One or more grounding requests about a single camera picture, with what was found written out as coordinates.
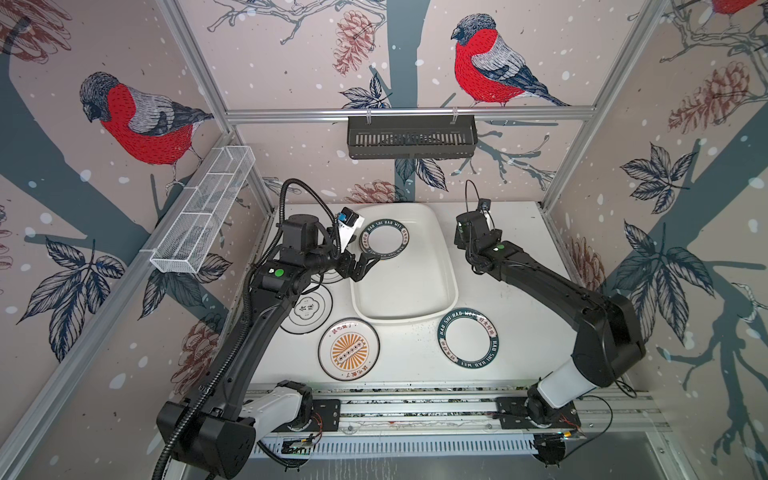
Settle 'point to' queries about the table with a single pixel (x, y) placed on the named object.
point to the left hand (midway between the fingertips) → (364, 245)
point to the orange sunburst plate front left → (348, 348)
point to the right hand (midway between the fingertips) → (473, 232)
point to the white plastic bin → (422, 283)
